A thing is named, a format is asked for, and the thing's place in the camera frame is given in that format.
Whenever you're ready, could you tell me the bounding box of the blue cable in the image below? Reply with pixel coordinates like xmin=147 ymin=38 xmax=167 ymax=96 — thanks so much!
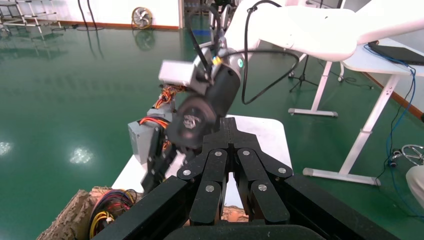
xmin=363 ymin=44 xmax=424 ymax=220

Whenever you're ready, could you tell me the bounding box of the black tripod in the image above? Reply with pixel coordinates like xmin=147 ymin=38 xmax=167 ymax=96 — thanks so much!
xmin=289 ymin=54 xmax=319 ymax=94

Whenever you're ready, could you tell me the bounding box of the black floor cable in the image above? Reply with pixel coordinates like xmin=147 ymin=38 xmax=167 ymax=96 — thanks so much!
xmin=344 ymin=76 xmax=375 ymax=90

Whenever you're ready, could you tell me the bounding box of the black laptop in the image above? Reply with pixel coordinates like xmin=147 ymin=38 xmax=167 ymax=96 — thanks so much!
xmin=367 ymin=41 xmax=424 ymax=66

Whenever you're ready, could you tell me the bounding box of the grey power supply with cables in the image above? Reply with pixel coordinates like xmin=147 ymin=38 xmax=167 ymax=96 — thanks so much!
xmin=87 ymin=188 xmax=138 ymax=240
xmin=152 ymin=84 xmax=186 ymax=115
xmin=127 ymin=115 xmax=173 ymax=166

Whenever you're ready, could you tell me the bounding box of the brown cardboard divider box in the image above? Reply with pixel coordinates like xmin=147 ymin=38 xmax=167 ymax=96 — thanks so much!
xmin=35 ymin=186 xmax=250 ymax=240

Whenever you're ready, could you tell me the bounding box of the white rounded object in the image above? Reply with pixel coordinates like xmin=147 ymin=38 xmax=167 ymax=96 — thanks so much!
xmin=405 ymin=164 xmax=424 ymax=200

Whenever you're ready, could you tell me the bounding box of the black hanging cable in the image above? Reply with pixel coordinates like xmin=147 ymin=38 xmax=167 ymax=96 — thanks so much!
xmin=76 ymin=0 xmax=88 ymax=30
xmin=86 ymin=0 xmax=104 ymax=31

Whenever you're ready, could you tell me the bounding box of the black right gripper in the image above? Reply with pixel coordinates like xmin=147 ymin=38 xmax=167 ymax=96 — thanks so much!
xmin=140 ymin=61 xmax=243 ymax=195

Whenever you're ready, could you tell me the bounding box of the white metal shelf rack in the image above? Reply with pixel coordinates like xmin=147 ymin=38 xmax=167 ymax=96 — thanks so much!
xmin=0 ymin=0 xmax=63 ymax=37

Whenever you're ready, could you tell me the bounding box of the white desk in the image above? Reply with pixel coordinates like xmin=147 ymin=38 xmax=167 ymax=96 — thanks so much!
xmin=287 ymin=38 xmax=424 ymax=187

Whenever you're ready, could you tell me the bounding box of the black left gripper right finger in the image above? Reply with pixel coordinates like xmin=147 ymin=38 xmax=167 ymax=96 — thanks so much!
xmin=229 ymin=117 xmax=294 ymax=224

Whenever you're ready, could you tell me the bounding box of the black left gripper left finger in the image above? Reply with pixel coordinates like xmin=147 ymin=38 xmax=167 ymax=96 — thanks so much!
xmin=177 ymin=117 xmax=231 ymax=226

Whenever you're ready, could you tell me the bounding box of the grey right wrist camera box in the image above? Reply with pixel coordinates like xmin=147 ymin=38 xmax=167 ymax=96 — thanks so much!
xmin=158 ymin=49 xmax=215 ymax=95

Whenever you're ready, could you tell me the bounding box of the metal stool base with casters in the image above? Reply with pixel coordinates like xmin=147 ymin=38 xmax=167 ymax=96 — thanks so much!
xmin=388 ymin=144 xmax=424 ymax=168

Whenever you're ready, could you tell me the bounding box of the round metal floor fan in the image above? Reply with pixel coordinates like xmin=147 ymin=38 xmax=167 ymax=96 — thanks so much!
xmin=130 ymin=6 xmax=154 ymax=31

